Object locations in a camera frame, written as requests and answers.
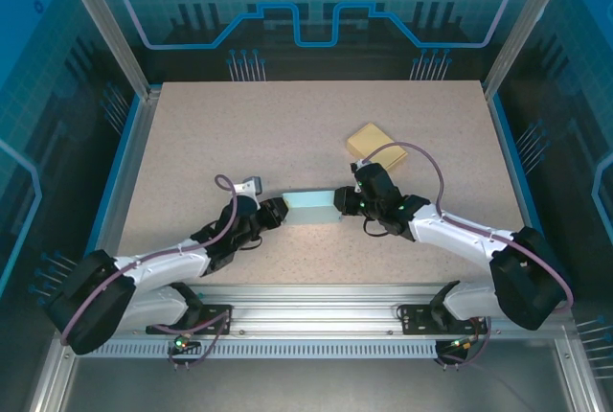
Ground light blue paper box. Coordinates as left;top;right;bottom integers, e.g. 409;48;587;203
281;189;343;227

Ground yellow paper box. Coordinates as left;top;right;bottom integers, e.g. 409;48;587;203
345;122;410;173

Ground blue table edge strip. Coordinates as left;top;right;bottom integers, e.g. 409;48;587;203
70;94;145;302
487;92;565;302

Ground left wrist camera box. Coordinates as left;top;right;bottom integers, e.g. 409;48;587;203
233;175;265;196

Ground wide aluminium frame rail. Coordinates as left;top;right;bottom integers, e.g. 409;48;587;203
55;281;579;342

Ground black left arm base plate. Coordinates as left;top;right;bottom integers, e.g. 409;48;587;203
146;303;235;336

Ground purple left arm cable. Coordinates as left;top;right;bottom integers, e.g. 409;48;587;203
60;172;240;371

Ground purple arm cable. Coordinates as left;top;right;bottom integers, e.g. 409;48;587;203
358;141;576;371
60;172;240;371

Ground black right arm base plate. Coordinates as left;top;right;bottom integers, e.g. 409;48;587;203
398;303;489;336

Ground slotted metal cable tray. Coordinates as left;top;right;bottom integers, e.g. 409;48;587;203
90;339;441;359

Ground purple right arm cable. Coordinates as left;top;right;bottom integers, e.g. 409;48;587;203
358;141;576;371

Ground aluminium frame post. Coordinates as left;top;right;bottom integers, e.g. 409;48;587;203
51;0;163;103
481;0;579;97

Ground aluminium lower frame bar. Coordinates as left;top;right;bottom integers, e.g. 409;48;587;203
31;349;78;412
555;337;602;412

